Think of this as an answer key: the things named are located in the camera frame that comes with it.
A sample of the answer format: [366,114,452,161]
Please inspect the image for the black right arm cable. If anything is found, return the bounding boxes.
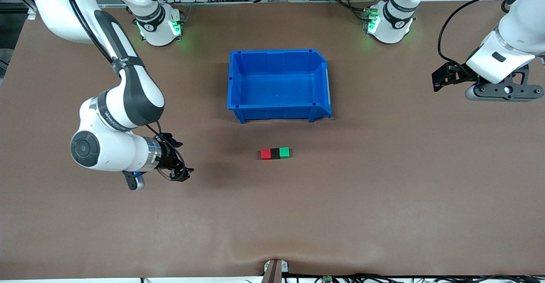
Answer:
[63,0,187,178]

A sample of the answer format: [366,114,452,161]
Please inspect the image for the brown table mat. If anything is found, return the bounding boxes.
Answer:
[0,0,545,280]

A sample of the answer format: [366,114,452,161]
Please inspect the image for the metal table edge clamp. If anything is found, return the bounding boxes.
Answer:
[263,258,289,283]

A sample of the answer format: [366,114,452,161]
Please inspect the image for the blue plastic storage bin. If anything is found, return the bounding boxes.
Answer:
[227,49,332,124]

